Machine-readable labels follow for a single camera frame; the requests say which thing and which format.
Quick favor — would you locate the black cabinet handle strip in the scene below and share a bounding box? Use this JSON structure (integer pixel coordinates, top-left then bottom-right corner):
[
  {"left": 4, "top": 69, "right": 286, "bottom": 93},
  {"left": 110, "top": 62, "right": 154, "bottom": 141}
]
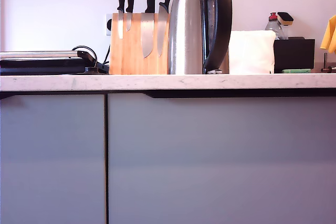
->
[{"left": 143, "top": 90, "right": 336, "bottom": 100}]

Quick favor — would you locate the metal sink tap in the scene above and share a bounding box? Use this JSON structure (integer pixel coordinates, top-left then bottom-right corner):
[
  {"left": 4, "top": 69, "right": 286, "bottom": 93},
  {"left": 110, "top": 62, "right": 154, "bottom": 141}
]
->
[{"left": 320, "top": 51, "right": 336, "bottom": 74}]

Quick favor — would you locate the wide grey cabinet door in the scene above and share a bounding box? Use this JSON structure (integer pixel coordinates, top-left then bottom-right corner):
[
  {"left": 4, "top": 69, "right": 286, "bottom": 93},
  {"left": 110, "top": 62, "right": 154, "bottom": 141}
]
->
[{"left": 108, "top": 94, "right": 336, "bottom": 224}]

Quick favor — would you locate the black sink caddy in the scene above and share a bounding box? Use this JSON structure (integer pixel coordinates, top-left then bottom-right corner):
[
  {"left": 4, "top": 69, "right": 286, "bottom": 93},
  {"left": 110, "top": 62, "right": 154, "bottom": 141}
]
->
[{"left": 273, "top": 36, "right": 316, "bottom": 74}]

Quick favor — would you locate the white wall socket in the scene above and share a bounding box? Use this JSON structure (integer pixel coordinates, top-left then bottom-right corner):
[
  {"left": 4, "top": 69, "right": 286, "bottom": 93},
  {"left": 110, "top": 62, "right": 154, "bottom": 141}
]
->
[{"left": 105, "top": 13, "right": 114, "bottom": 37}]

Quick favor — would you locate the black grill with silver handle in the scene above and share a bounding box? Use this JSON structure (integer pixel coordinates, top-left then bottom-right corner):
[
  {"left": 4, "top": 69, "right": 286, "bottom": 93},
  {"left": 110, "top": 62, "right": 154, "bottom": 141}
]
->
[{"left": 0, "top": 49, "right": 98, "bottom": 76}]

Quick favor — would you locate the carving knife curved black handle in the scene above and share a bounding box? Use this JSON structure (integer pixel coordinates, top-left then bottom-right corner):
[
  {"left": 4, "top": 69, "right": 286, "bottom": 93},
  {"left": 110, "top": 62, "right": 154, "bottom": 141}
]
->
[{"left": 156, "top": 0, "right": 175, "bottom": 58}]

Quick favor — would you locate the wide santoku knife black handle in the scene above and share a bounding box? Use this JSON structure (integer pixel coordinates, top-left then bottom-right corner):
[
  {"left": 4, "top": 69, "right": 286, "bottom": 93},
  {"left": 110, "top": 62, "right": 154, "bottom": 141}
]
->
[{"left": 140, "top": 0, "right": 156, "bottom": 59}]

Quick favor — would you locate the wooden knife block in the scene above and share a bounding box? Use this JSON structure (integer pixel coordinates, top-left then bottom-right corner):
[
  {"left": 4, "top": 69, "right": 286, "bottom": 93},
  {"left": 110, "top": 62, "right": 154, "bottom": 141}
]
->
[{"left": 108, "top": 12, "right": 171, "bottom": 76}]

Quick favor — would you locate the green sponge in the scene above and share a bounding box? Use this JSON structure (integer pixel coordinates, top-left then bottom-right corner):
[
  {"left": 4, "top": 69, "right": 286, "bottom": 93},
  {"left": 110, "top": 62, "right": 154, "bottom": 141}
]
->
[{"left": 281, "top": 68, "right": 312, "bottom": 74}]

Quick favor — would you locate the narrow grey cabinet door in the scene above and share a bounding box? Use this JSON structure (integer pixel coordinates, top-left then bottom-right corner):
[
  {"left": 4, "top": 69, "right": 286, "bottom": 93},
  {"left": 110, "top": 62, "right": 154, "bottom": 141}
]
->
[{"left": 0, "top": 94, "right": 106, "bottom": 224}]

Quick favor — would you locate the yellow banana bunch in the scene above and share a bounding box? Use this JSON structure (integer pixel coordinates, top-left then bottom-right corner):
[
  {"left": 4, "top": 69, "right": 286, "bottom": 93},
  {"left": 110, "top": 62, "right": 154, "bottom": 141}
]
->
[{"left": 319, "top": 15, "right": 336, "bottom": 55}]

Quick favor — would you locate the clear soap bottle red cap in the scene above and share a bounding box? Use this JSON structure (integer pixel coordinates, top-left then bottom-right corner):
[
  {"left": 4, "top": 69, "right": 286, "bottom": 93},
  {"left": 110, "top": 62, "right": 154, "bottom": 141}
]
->
[{"left": 264, "top": 12, "right": 286, "bottom": 41}]

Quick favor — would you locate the black power cable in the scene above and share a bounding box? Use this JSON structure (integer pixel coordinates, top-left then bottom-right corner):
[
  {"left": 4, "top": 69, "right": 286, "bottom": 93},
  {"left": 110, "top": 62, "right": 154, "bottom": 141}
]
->
[
  {"left": 71, "top": 45, "right": 99, "bottom": 68},
  {"left": 103, "top": 44, "right": 112, "bottom": 66}
]

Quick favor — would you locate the black kettle base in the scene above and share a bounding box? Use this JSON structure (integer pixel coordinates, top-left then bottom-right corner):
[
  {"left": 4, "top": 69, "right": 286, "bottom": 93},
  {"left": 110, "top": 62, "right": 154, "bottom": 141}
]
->
[{"left": 60, "top": 67, "right": 109, "bottom": 76}]

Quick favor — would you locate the stainless kettle with black handle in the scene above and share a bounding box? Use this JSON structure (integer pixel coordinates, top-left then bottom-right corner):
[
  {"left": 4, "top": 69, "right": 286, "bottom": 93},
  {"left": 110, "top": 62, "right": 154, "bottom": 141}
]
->
[{"left": 167, "top": 0, "right": 234, "bottom": 76}]

